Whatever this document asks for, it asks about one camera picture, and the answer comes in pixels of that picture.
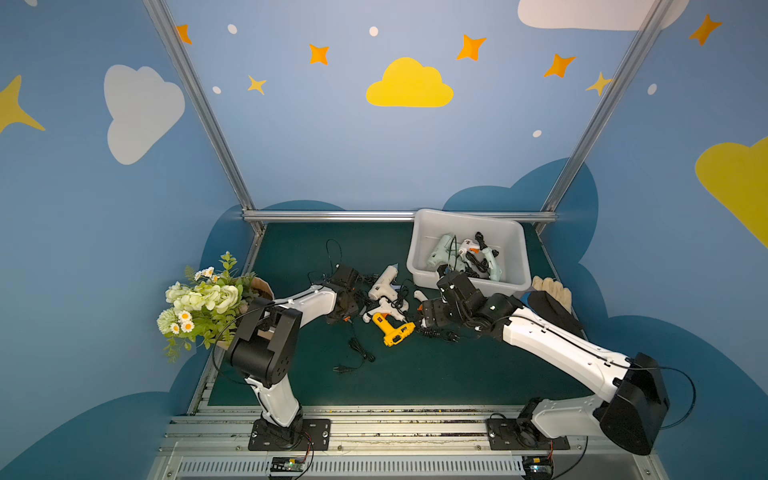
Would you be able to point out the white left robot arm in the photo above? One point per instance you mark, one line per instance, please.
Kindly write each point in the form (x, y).
(263, 348)

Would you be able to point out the aluminium frame post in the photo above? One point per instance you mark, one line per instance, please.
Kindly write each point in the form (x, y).
(639, 48)
(162, 20)

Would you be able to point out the white glue gun orange trigger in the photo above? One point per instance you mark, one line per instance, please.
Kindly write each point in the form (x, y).
(470, 246)

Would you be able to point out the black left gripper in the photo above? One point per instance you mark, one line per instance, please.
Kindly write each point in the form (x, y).
(349, 298)

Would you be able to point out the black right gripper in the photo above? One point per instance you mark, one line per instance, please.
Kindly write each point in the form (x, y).
(437, 311)

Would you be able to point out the potted artificial flower plant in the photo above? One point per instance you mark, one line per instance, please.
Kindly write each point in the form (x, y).
(205, 310)

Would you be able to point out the light mint glue gun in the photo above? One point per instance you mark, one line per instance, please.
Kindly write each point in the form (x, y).
(444, 253)

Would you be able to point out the aluminium back frame rail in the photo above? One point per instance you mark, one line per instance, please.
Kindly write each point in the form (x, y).
(301, 216)

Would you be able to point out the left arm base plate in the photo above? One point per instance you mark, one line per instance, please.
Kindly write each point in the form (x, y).
(266, 436)

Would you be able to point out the white plastic storage box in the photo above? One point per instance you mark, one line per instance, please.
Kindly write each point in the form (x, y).
(505, 236)

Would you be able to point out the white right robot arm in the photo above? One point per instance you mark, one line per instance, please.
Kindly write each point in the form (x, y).
(628, 401)

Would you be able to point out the yellow glue gun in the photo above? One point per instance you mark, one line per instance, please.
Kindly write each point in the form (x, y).
(392, 335)

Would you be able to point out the left aluminium frame post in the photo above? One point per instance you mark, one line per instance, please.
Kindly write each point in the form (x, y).
(162, 20)

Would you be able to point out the right aluminium frame post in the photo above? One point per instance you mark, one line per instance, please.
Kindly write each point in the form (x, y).
(639, 48)

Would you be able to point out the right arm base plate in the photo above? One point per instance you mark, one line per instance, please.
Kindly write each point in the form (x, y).
(506, 435)

